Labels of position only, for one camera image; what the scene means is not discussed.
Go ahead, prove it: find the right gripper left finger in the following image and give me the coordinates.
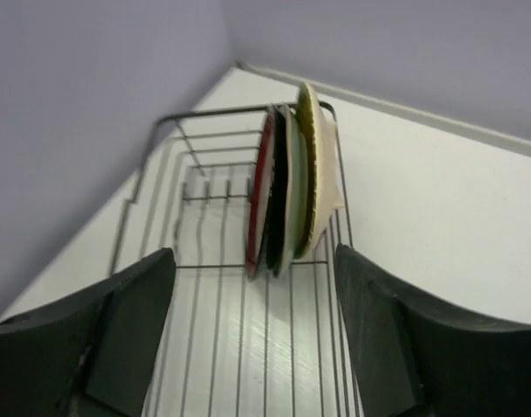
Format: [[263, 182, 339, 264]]
[[0, 248, 176, 416]]

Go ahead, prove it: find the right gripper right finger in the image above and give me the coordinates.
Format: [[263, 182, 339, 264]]
[[335, 245, 531, 416]]

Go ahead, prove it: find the light blue flower plate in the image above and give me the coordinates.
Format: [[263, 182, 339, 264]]
[[277, 105, 308, 276]]

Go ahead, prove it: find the woven bamboo pattern plate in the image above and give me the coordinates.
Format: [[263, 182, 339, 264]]
[[295, 83, 345, 257]]

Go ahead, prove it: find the red rimmed cream plate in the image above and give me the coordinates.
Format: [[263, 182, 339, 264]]
[[245, 105, 278, 280]]

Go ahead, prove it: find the dark wire dish rack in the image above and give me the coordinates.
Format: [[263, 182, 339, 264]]
[[110, 104, 362, 416]]

